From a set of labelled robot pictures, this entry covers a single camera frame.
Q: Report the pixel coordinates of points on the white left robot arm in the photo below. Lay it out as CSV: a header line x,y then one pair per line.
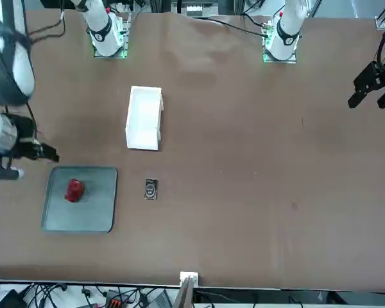
x,y
285,35

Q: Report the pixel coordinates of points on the small black printed box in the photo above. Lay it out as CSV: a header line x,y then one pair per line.
x,y
151,189

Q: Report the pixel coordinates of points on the gray tray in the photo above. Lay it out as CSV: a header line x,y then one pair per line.
x,y
93,208

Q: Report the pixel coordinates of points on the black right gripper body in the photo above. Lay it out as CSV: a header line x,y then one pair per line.
x,y
25,134

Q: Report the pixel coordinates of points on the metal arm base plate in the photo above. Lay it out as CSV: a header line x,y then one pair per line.
x,y
292,60
99,56

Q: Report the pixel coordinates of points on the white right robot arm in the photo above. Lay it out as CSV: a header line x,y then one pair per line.
x,y
102,35

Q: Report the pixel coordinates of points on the red apple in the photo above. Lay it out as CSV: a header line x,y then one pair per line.
x,y
74,191

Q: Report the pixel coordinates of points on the white power strip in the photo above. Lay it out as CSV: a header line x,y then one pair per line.
x,y
194,11

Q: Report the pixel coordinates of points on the white plastic box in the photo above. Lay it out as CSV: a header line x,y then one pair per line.
x,y
142,128

